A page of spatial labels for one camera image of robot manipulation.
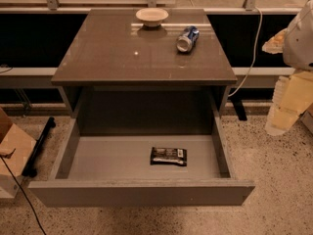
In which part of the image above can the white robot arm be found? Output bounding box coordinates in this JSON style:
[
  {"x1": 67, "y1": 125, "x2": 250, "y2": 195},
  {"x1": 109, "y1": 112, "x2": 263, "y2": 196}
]
[{"x1": 262, "y1": 0, "x2": 313, "y2": 136}]

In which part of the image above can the cardboard box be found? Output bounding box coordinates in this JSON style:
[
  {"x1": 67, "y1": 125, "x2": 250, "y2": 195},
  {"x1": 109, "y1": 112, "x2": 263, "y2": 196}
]
[{"x1": 0, "y1": 108, "x2": 36, "y2": 199}]

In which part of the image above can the grey cabinet with glossy top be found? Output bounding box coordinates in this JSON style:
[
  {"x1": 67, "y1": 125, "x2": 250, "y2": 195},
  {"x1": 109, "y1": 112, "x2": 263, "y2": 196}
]
[{"x1": 52, "y1": 10, "x2": 233, "y2": 136}]

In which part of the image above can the black bar on floor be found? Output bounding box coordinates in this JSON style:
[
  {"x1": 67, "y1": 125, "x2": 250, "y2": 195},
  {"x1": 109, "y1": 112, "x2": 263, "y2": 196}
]
[{"x1": 22, "y1": 117, "x2": 56, "y2": 177}]

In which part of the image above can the black cable on floor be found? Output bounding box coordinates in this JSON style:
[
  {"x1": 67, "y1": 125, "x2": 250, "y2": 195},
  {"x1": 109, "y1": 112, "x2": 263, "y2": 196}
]
[{"x1": 0, "y1": 155, "x2": 48, "y2": 235}]

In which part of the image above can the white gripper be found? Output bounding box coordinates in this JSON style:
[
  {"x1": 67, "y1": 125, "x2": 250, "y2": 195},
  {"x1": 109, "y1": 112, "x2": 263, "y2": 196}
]
[{"x1": 262, "y1": 28, "x2": 313, "y2": 136}]

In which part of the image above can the open grey drawer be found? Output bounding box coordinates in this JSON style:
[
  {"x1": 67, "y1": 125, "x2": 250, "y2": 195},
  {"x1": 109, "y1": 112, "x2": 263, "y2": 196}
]
[{"x1": 29, "y1": 108, "x2": 254, "y2": 207}]

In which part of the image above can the white cable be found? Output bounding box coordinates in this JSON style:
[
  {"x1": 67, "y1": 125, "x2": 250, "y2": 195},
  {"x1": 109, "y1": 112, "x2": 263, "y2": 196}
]
[{"x1": 227, "y1": 7, "x2": 264, "y2": 99}]

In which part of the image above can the white window rail frame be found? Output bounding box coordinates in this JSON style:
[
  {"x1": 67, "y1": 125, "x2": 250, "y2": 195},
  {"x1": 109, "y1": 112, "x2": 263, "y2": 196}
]
[{"x1": 1, "y1": 0, "x2": 307, "y2": 88}]

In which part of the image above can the blue soda can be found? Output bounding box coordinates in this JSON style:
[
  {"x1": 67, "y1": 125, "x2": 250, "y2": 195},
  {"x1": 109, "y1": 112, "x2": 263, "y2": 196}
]
[{"x1": 176, "y1": 25, "x2": 200, "y2": 53}]

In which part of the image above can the black rxbar chocolate wrapper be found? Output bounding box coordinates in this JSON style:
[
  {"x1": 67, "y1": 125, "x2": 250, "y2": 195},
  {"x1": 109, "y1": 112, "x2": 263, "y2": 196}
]
[{"x1": 150, "y1": 147, "x2": 187, "y2": 166}]

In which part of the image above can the white ceramic bowl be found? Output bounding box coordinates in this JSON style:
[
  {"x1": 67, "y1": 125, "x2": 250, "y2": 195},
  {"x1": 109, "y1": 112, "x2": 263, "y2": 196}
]
[{"x1": 136, "y1": 8, "x2": 168, "y2": 27}]

